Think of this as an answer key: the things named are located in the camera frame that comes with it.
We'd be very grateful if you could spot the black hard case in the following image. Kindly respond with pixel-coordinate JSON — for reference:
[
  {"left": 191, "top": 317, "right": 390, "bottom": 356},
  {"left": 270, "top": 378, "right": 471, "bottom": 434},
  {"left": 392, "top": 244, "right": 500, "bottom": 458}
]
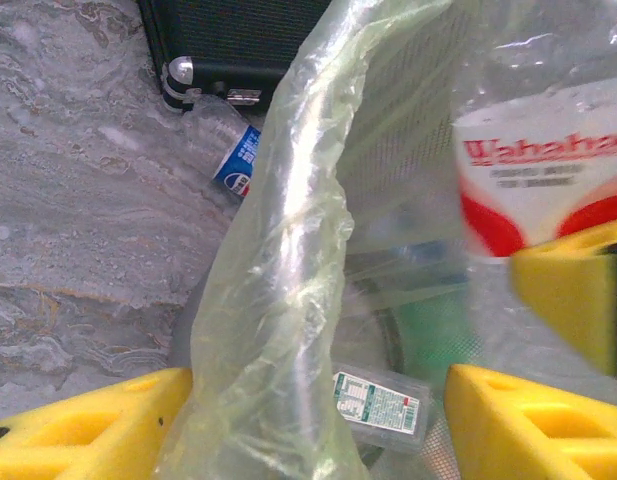
[{"left": 136, "top": 0, "right": 334, "bottom": 114}]

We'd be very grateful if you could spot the grey metal mesh bin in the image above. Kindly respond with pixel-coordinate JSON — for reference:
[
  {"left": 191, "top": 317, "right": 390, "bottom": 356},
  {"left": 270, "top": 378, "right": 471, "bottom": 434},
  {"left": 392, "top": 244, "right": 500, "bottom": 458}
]
[{"left": 167, "top": 0, "right": 489, "bottom": 480}]

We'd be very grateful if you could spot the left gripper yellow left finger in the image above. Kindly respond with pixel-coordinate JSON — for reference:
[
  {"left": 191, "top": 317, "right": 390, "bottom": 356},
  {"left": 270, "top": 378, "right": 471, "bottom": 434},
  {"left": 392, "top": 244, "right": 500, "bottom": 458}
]
[{"left": 0, "top": 367, "right": 194, "bottom": 480}]

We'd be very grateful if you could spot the green plastic object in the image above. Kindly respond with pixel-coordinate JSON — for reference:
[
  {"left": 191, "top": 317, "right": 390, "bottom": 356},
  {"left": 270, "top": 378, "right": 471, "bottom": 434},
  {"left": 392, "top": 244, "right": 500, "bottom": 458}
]
[{"left": 395, "top": 289, "right": 472, "bottom": 374}]

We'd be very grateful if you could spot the green white label clear bottle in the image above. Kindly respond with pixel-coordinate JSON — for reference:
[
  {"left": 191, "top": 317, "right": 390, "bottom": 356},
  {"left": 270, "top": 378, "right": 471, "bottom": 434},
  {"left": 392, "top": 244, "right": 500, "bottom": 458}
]
[{"left": 331, "top": 363, "right": 432, "bottom": 455}]

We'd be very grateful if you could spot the translucent green plastic bin liner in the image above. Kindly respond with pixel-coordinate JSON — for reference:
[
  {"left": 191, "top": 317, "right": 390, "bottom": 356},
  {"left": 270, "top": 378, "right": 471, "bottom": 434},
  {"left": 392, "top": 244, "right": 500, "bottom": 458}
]
[{"left": 155, "top": 0, "right": 617, "bottom": 480}]

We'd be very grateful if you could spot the red white label plastic bottle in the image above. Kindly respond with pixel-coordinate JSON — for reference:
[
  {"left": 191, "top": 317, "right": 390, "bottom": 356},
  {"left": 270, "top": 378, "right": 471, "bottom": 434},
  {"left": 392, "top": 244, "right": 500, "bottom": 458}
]
[{"left": 450, "top": 19, "right": 617, "bottom": 264}]

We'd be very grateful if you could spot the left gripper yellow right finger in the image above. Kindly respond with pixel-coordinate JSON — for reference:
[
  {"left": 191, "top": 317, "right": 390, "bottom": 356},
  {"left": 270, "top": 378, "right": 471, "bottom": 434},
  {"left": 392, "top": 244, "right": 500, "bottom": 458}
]
[{"left": 445, "top": 363, "right": 617, "bottom": 480}]

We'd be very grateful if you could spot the blue label clear plastic bottle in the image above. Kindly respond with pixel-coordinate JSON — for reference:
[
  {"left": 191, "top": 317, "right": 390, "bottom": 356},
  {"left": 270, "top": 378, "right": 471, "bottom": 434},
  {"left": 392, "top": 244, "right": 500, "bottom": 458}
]
[{"left": 180, "top": 94, "right": 264, "bottom": 206}]

